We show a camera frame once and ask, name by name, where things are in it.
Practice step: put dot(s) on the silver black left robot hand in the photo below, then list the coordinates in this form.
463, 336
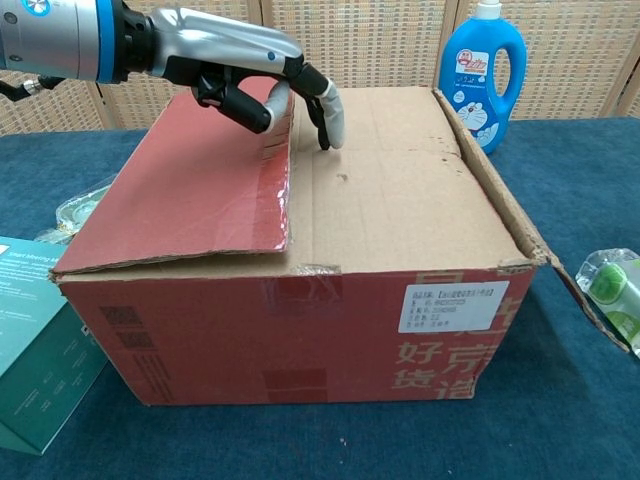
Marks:
220, 40

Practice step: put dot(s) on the red cardboard box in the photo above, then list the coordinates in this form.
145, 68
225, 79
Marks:
300, 330

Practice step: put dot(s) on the blue pump detergent bottle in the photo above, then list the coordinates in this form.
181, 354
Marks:
480, 85

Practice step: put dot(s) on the teal product box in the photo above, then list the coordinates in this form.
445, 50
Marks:
35, 350

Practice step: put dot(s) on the clear bottle with green label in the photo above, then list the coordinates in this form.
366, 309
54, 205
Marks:
612, 295

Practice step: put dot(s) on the woven folding screen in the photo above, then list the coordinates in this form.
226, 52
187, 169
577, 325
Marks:
360, 40

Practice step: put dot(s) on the clear plastic dustpan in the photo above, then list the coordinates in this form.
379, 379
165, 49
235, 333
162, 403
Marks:
80, 212

